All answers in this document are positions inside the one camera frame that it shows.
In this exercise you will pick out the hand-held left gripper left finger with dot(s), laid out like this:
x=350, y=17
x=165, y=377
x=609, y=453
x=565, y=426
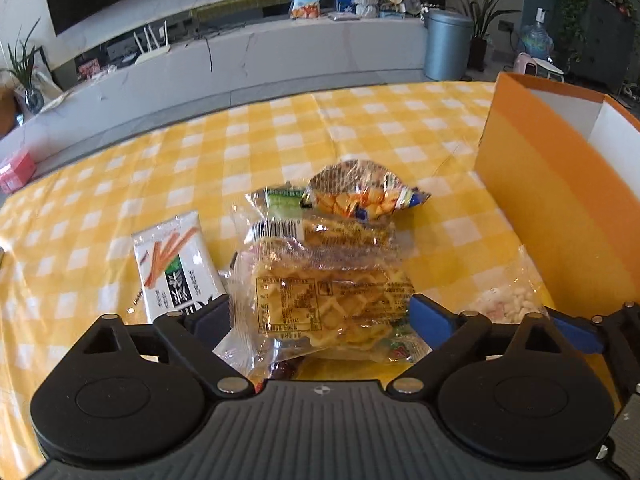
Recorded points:
x=212, y=319

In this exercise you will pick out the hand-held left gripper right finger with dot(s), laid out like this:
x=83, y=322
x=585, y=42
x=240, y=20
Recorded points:
x=431, y=322

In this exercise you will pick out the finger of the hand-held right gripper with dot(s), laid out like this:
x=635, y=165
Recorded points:
x=575, y=332

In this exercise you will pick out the clear bag of white candies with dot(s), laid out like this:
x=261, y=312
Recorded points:
x=505, y=302

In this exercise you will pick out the clear waffle packet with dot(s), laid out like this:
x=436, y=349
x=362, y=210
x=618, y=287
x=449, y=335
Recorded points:
x=325, y=290

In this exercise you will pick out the green raisin packet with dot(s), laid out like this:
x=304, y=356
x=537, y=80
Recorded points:
x=282, y=197

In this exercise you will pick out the orange cardboard box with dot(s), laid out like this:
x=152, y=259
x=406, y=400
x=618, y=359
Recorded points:
x=540, y=185

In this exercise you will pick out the white snack stick packet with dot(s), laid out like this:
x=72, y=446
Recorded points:
x=170, y=260

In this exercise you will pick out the dark red snack piece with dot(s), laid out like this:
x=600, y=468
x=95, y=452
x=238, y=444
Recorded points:
x=280, y=371

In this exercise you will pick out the orange blue chips packet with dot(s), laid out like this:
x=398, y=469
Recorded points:
x=350, y=195

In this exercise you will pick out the yellow checked tablecloth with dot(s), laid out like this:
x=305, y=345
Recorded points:
x=150, y=170

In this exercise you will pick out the pink box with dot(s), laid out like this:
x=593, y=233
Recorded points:
x=17, y=170

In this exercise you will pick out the white marble cabinet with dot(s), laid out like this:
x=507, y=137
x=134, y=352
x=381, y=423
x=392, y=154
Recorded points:
x=275, y=60

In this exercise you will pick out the pink small appliance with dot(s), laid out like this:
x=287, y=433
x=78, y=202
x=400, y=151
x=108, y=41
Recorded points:
x=530, y=65

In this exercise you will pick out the white router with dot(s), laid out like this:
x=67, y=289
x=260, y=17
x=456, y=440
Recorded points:
x=152, y=52

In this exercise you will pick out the potted long-leaf plant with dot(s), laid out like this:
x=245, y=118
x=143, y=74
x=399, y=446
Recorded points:
x=477, y=50

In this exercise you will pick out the grey trash can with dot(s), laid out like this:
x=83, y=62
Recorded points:
x=447, y=45

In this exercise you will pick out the white paper bag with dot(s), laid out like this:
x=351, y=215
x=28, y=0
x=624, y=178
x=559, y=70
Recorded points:
x=47, y=87

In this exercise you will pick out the dark cabinet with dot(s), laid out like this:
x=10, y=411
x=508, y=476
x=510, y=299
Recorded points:
x=605, y=40

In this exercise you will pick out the plant in glass vase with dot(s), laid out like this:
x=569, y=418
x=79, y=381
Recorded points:
x=27, y=80

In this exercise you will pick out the blue snack bag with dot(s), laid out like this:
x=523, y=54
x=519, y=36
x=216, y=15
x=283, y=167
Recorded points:
x=306, y=0

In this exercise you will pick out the pink picture frame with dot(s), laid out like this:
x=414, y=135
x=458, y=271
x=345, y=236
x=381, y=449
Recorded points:
x=87, y=70

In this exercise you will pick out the black wall socket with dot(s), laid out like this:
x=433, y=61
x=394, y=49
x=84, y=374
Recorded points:
x=506, y=25

